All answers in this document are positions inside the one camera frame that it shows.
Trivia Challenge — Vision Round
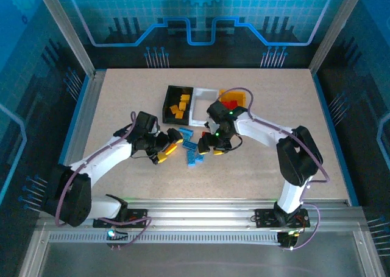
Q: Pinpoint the black plastic bin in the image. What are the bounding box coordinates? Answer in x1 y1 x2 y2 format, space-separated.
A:
162 84 196 125

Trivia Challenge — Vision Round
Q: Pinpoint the orange plastic bin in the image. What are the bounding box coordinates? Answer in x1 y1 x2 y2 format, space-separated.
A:
218 88 248 110

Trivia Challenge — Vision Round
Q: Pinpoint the white plastic bin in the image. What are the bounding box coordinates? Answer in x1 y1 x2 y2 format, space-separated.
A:
188 87 220 128

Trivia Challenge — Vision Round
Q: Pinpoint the blue table edge strip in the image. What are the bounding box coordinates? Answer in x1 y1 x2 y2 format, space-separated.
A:
56 74 92 168
313 72 359 206

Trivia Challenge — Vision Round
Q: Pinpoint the small black adapter box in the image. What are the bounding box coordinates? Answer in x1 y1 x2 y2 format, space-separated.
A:
106 228 129 243
277 231 301 250

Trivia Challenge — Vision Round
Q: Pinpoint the grey metal front panel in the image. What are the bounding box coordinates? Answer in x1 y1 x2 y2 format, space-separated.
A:
18 225 388 277

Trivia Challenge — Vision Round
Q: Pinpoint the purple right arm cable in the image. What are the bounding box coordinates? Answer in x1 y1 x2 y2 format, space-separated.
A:
218 87 331 250

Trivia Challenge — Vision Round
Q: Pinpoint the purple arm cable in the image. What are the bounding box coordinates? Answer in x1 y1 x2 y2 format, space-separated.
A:
55 111 152 250
218 87 331 250

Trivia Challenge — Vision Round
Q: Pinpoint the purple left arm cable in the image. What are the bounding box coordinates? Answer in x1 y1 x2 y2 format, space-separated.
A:
55 111 152 250

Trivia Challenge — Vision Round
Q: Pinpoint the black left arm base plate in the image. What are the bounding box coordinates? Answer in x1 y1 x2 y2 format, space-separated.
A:
93 208 149 229

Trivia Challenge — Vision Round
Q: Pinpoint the aluminium front rail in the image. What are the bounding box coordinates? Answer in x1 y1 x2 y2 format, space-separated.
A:
38 197 365 229

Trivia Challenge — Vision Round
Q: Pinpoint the aluminium side rail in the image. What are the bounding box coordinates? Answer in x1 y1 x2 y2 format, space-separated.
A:
62 69 107 171

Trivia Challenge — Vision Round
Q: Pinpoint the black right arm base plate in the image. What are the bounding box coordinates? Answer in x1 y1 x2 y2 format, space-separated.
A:
254 208 311 229

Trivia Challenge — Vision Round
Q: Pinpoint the slotted grey cable duct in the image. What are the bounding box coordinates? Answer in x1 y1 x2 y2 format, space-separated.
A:
47 231 283 244

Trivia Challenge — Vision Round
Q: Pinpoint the aluminium frame post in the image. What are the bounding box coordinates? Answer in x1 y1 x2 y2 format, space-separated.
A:
308 0 369 75
34 0 98 79

